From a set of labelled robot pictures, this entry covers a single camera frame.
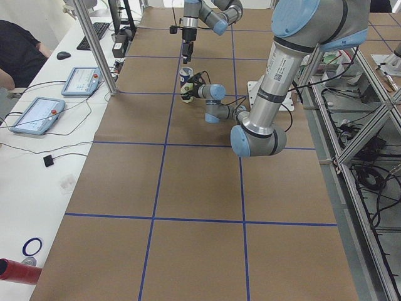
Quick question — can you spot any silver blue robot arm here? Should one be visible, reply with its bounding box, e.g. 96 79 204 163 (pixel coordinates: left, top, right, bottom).
186 1 370 157
169 0 244 64

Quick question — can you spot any black keyboard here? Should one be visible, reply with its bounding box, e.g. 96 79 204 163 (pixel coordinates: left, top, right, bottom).
76 21 111 51

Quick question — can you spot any seated person in black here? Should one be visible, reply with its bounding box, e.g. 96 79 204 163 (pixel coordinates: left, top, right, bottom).
1 20 52 90

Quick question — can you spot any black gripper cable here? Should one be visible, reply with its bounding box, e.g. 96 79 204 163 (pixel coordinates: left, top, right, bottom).
200 70 294 132

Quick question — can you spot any blue tape ring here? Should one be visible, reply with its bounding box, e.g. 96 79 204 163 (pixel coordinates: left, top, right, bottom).
23 237 43 256

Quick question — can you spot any blue teach pendant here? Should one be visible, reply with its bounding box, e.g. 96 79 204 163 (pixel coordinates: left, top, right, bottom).
10 97 66 135
61 66 102 97

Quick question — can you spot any yellow tennis ball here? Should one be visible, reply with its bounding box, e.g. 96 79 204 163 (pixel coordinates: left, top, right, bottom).
182 97 194 103
181 82 193 93

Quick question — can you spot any clear tennis ball can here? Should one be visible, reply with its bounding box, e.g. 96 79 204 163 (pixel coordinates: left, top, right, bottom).
179 66 194 103

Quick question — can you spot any black computer mouse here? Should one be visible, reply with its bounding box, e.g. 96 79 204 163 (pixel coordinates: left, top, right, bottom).
56 51 71 60

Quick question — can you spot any aluminium side frame rack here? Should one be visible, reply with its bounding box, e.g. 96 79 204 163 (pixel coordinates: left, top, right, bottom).
308 12 401 301

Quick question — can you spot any aluminium frame post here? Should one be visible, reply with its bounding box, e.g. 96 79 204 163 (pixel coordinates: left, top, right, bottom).
73 0 117 96

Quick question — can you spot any black rectangular box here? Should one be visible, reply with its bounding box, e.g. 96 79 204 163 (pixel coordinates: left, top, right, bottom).
112 34 128 58

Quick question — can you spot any far blue teach pendant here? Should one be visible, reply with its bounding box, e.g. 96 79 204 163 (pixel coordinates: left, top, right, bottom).
61 66 102 97

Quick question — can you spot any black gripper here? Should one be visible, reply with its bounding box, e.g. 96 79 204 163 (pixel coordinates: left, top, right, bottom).
186 71 206 98
169 25 197 64

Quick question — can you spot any black monitor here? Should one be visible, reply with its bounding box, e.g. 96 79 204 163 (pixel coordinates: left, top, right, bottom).
108 0 137 37

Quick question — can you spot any near blue teach pendant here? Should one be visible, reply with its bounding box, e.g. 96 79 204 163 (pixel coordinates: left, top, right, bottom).
10 97 66 135

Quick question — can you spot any small black square pad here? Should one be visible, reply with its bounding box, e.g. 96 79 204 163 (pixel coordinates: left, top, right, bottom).
43 155 54 167

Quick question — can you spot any red cylinder bottle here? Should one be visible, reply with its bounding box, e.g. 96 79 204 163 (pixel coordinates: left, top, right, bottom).
1 258 42 285

